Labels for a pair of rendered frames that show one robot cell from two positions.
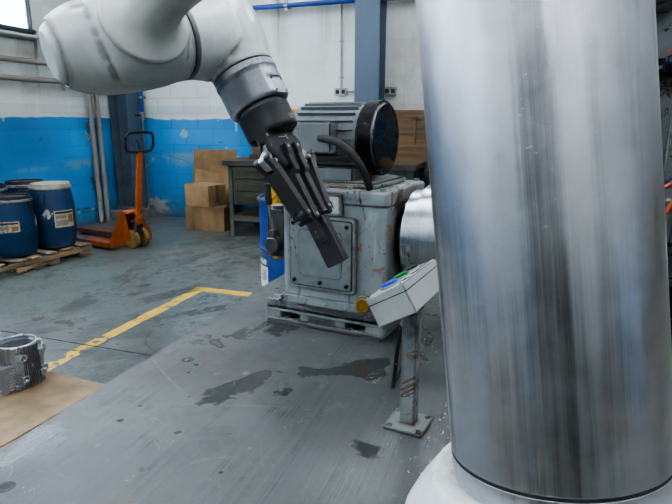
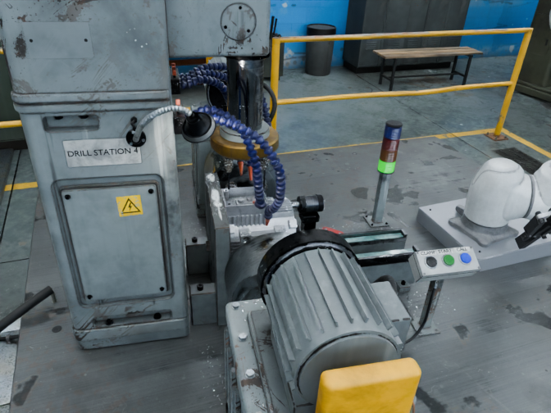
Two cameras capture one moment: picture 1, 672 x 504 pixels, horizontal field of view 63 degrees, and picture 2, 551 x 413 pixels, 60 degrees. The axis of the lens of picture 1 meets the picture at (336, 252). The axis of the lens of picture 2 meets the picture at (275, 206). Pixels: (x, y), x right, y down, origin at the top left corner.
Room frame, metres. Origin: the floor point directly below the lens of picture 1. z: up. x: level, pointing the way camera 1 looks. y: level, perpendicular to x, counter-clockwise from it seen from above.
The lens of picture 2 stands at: (1.87, 0.36, 1.83)
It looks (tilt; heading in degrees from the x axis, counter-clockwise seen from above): 32 degrees down; 230
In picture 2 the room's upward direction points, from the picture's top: 3 degrees clockwise
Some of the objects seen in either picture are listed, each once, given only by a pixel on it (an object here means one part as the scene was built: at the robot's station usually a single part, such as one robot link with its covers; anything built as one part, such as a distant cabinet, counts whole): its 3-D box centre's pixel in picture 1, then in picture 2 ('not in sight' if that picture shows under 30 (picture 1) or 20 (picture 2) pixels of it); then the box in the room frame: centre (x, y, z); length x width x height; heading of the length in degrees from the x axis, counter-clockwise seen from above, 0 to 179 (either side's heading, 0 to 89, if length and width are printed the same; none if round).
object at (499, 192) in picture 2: not in sight; (497, 189); (0.33, -0.26, 1.03); 0.18 x 0.16 x 0.22; 130
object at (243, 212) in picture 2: not in sight; (243, 206); (1.20, -0.58, 1.11); 0.12 x 0.11 x 0.07; 154
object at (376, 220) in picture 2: not in sight; (384, 174); (0.54, -0.59, 1.01); 0.08 x 0.08 x 0.42; 64
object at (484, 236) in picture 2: not in sight; (480, 220); (0.33, -0.29, 0.89); 0.22 x 0.18 x 0.06; 78
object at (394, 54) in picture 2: not in sight; (425, 68); (-3.48, -3.15, 0.21); 1.40 x 0.33 x 0.43; 159
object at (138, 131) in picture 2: not in sight; (169, 127); (1.47, -0.46, 1.46); 0.18 x 0.11 x 0.13; 154
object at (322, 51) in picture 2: not in sight; (319, 50); (-2.66, -4.26, 0.30); 0.39 x 0.39 x 0.60
